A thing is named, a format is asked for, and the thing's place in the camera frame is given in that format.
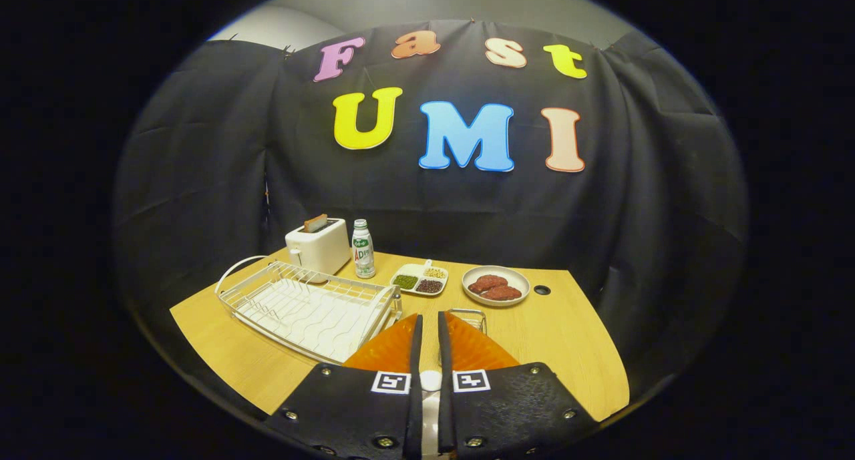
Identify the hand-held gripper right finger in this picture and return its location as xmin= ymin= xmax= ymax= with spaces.
xmin=438 ymin=311 xmax=599 ymax=460

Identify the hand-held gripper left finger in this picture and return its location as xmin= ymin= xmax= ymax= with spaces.
xmin=264 ymin=313 xmax=423 ymax=460

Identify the spoon with pink striped handle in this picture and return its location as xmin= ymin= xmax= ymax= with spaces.
xmin=421 ymin=370 xmax=442 ymax=459

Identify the metal wire basket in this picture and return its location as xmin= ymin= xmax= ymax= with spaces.
xmin=446 ymin=308 xmax=487 ymax=334

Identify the white wire dish rack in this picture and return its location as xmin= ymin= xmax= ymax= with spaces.
xmin=215 ymin=255 xmax=403 ymax=365

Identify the beige plate with meat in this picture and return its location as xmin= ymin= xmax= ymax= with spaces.
xmin=462 ymin=266 xmax=531 ymax=306

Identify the white divided tray with beans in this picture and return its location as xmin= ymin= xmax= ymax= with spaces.
xmin=390 ymin=260 xmax=449 ymax=296

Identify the white bottle green label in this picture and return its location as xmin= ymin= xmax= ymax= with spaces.
xmin=352 ymin=219 xmax=375 ymax=278

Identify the white toaster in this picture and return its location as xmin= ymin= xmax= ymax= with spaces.
xmin=285 ymin=218 xmax=352 ymax=277

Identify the black backdrop cloth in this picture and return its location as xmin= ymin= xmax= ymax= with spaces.
xmin=114 ymin=19 xmax=749 ymax=414

